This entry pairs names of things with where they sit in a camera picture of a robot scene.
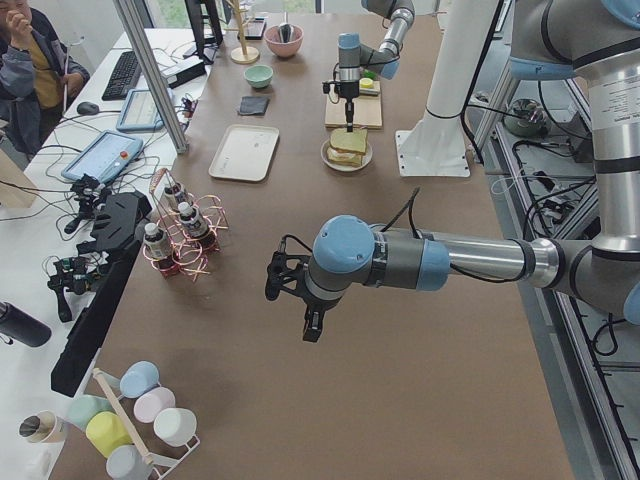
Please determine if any yellow cup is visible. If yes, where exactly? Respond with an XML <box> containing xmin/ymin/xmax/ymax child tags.
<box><xmin>85</xmin><ymin>411</ymin><xmax>133</xmax><ymax>458</ymax></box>

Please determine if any seated person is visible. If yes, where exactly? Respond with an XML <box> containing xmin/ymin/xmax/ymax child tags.
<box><xmin>1</xmin><ymin>1</ymin><xmax>90</xmax><ymax>156</ymax></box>

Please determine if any cream rabbit tray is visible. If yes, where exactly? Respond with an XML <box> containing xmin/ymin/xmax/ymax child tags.
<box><xmin>208</xmin><ymin>124</ymin><xmax>280</xmax><ymax>183</ymax></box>

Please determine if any grey cup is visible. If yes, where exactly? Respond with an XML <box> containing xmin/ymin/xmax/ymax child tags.
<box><xmin>106</xmin><ymin>445</ymin><xmax>152</xmax><ymax>480</ymax></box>

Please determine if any aluminium frame post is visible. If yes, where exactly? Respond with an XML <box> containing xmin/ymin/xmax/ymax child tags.
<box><xmin>113</xmin><ymin>0</ymin><xmax>188</xmax><ymax>154</ymax></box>

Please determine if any tea bottle front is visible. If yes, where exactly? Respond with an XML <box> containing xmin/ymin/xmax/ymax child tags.
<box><xmin>144</xmin><ymin>222</ymin><xmax>172</xmax><ymax>269</ymax></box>

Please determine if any white cup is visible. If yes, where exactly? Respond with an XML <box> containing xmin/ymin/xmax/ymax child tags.
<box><xmin>153</xmin><ymin>407</ymin><xmax>197</xmax><ymax>447</ymax></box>

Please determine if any pink cup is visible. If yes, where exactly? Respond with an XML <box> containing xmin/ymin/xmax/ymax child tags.
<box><xmin>133</xmin><ymin>386</ymin><xmax>176</xmax><ymax>424</ymax></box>

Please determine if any half lemon slice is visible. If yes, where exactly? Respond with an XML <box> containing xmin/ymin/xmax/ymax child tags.
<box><xmin>359</xmin><ymin>78</ymin><xmax>381</xmax><ymax>96</ymax></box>

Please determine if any pale green cup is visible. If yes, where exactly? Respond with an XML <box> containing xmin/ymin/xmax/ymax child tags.
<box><xmin>66</xmin><ymin>394</ymin><xmax>113</xmax><ymax>431</ymax></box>

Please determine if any computer mouse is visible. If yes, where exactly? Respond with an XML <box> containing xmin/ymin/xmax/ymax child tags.
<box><xmin>76</xmin><ymin>101</ymin><xmax>100</xmax><ymax>116</ymax></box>

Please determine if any copper wire bottle rack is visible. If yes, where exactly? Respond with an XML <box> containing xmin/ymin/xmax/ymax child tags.
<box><xmin>143</xmin><ymin>167</ymin><xmax>229</xmax><ymax>281</ymax></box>

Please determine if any blue teach pendant near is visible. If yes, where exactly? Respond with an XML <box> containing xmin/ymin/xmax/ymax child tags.
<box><xmin>61</xmin><ymin>130</ymin><xmax>143</xmax><ymax>183</ymax></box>

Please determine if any tea bottle back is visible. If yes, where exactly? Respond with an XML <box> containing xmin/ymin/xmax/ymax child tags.
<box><xmin>163</xmin><ymin>182</ymin><xmax>190</xmax><ymax>212</ymax></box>

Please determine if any blue cup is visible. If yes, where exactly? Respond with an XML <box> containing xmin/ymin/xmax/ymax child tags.
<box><xmin>119</xmin><ymin>360</ymin><xmax>160</xmax><ymax>399</ymax></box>

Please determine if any metal ice scoop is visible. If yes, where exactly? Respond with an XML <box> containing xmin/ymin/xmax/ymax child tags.
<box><xmin>278</xmin><ymin>22</ymin><xmax>295</xmax><ymax>43</ymax></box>

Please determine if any tea bottle middle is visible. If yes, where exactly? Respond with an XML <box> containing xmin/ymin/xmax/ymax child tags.
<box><xmin>178</xmin><ymin>201</ymin><xmax>209</xmax><ymax>239</ymax></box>

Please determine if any blue teach pendant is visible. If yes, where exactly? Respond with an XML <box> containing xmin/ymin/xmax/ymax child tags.
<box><xmin>116</xmin><ymin>89</ymin><xmax>164</xmax><ymax>133</ymax></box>
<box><xmin>61</xmin><ymin>130</ymin><xmax>143</xmax><ymax>183</ymax></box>

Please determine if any wooden cutting board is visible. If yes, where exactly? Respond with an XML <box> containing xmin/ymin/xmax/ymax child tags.
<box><xmin>324</xmin><ymin>93</ymin><xmax>383</xmax><ymax>129</ymax></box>

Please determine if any grey folded cloth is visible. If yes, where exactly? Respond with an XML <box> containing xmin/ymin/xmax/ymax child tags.
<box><xmin>238</xmin><ymin>96</ymin><xmax>270</xmax><ymax>116</ymax></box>

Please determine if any blue teach pendant far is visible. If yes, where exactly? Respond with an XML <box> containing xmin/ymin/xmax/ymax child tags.
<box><xmin>116</xmin><ymin>89</ymin><xmax>164</xmax><ymax>133</ymax></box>

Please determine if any white wire cup rack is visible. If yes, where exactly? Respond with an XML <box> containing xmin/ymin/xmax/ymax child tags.
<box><xmin>92</xmin><ymin>368</ymin><xmax>201</xmax><ymax>479</ymax></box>

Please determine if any pink bowl with ice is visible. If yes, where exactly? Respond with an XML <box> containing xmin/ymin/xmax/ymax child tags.
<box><xmin>264</xmin><ymin>23</ymin><xmax>305</xmax><ymax>59</ymax></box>

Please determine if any black keyboard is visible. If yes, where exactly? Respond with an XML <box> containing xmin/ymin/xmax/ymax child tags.
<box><xmin>101</xmin><ymin>51</ymin><xmax>142</xmax><ymax>101</ymax></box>

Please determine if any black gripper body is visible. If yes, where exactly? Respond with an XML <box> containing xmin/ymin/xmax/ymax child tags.
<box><xmin>339</xmin><ymin>80</ymin><xmax>360</xmax><ymax>102</ymax></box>
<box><xmin>303</xmin><ymin>292</ymin><xmax>343</xmax><ymax>320</ymax></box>

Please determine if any tea bottle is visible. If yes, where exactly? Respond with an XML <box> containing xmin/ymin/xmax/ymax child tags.
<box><xmin>178</xmin><ymin>201</ymin><xmax>209</xmax><ymax>239</ymax></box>
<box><xmin>163</xmin><ymin>182</ymin><xmax>190</xmax><ymax>212</ymax></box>
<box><xmin>144</xmin><ymin>222</ymin><xmax>172</xmax><ymax>269</ymax></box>

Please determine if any black water bottle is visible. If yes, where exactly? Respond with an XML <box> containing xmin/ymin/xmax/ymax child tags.
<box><xmin>1</xmin><ymin>302</ymin><xmax>52</xmax><ymax>347</ymax></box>

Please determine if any mint green bowl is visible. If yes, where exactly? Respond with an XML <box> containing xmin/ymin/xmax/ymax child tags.
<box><xmin>244</xmin><ymin>65</ymin><xmax>274</xmax><ymax>89</ymax></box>

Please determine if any white round plate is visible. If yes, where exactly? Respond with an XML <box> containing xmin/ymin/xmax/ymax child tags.
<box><xmin>321</xmin><ymin>140</ymin><xmax>373</xmax><ymax>172</ymax></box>

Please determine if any bread slice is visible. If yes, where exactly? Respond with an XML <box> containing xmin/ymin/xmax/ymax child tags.
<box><xmin>329</xmin><ymin>128</ymin><xmax>368</xmax><ymax>154</ymax></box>
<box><xmin>325</xmin><ymin>146</ymin><xmax>371</xmax><ymax>169</ymax></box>

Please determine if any wooden mug tree stand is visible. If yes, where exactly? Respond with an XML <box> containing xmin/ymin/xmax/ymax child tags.
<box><xmin>225</xmin><ymin>0</ymin><xmax>260</xmax><ymax>65</ymax></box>

